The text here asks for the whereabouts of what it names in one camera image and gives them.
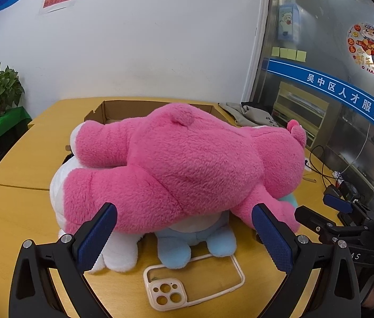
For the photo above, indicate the wooden shelf unit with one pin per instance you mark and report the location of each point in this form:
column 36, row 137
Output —
column 301, row 112

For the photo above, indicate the yellow sticky note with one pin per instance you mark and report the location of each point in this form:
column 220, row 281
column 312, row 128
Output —
column 290, row 54
column 276, row 51
column 301, row 55
column 283, row 53

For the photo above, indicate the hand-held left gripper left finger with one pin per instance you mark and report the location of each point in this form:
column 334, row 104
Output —
column 96, row 235

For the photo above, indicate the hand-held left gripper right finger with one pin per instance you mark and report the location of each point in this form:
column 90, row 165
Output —
column 273, row 238

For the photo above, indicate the grey cloth bag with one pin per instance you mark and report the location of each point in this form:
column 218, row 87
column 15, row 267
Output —
column 249, row 112

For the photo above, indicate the pink plush bear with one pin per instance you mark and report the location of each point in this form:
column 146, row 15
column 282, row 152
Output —
column 180, row 162

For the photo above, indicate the small teal plush doll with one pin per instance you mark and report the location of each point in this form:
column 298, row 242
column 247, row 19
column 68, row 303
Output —
column 287, row 201

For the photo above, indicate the milk carton sticker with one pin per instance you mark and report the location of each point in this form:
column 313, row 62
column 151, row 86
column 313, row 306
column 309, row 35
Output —
column 288, row 21

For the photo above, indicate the clear cream phone case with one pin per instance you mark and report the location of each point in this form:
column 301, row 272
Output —
column 167, row 288

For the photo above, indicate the blue banner strip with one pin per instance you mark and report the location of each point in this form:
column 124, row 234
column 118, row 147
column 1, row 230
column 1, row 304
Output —
column 322, row 82

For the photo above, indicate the green cloth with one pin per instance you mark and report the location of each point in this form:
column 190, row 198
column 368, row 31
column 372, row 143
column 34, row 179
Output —
column 1, row 127

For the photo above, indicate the red wall sign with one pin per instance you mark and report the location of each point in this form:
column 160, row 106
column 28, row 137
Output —
column 57, row 2

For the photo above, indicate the light blue plush toy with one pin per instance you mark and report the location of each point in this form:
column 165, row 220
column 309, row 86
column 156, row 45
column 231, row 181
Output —
column 193, row 243

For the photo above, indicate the round festive window sticker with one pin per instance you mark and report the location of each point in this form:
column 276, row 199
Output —
column 370, row 48

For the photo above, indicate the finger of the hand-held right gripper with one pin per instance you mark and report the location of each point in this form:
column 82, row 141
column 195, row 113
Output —
column 337, row 202
column 312, row 217

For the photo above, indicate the white plush toy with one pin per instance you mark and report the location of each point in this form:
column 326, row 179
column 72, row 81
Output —
column 120, row 255

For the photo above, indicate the cardboard box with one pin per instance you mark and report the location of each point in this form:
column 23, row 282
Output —
column 114, row 112

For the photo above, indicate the white power adapter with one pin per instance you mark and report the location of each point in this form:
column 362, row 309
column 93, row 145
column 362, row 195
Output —
column 339, row 177

